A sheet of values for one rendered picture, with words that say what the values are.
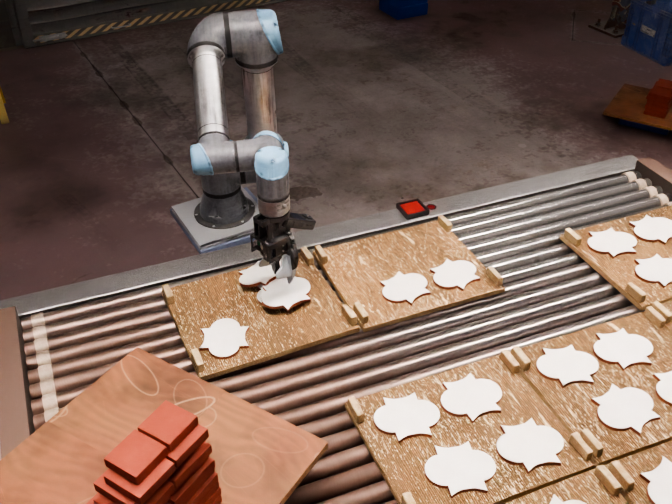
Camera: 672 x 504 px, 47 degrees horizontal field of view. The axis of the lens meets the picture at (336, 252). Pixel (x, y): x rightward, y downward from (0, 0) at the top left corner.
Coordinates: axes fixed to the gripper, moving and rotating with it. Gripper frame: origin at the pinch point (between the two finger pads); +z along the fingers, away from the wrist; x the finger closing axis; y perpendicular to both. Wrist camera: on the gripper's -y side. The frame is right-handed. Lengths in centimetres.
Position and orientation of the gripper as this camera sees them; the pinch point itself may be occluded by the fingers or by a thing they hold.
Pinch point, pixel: (284, 273)
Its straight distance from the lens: 194.2
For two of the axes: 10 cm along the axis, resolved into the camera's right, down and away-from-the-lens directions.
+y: -7.2, 4.1, -5.6
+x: 7.0, 4.3, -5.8
